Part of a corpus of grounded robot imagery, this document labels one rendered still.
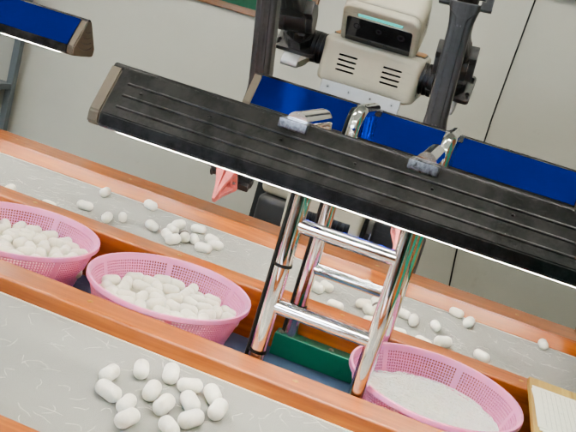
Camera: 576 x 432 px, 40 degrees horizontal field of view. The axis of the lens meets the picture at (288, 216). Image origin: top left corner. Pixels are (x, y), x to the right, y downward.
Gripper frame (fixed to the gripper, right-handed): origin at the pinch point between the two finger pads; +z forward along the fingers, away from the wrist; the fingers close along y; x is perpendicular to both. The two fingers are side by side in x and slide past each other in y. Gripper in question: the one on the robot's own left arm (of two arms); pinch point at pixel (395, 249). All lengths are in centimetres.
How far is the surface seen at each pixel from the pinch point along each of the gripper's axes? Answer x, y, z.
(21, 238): -17, -59, 35
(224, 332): -20.4, -18.7, 40.7
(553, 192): -26.6, 23.3, -1.3
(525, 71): 94, 19, -181
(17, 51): 131, -213, -143
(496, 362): 1.1, 24.1, 16.7
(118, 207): 8, -59, 6
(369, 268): 13.8, -4.8, -3.1
